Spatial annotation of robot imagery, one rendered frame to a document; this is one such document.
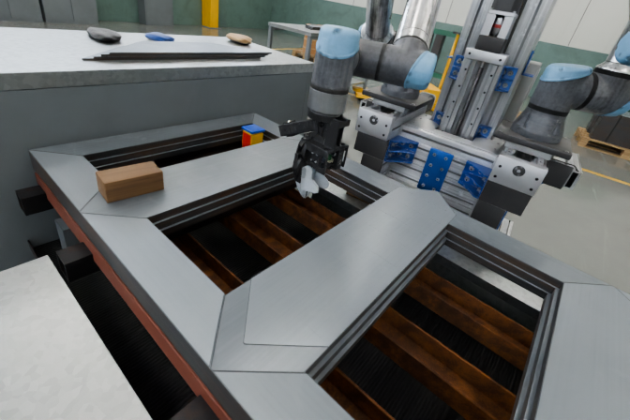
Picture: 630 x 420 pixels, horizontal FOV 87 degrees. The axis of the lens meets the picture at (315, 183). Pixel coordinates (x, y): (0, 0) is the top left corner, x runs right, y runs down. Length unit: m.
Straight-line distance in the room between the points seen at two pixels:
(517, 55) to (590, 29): 9.12
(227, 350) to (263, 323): 0.07
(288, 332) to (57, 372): 0.36
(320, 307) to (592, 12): 10.28
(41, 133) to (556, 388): 1.22
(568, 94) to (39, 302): 1.41
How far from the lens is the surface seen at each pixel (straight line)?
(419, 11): 0.82
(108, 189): 0.81
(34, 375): 0.72
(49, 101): 1.11
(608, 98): 1.34
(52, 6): 9.18
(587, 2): 10.60
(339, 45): 0.62
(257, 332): 0.55
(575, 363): 0.75
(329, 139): 0.66
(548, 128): 1.28
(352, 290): 0.64
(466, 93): 1.44
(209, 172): 0.93
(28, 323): 0.80
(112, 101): 1.16
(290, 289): 0.61
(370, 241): 0.76
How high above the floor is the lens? 1.32
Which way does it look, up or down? 29 degrees down
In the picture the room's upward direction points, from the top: 11 degrees clockwise
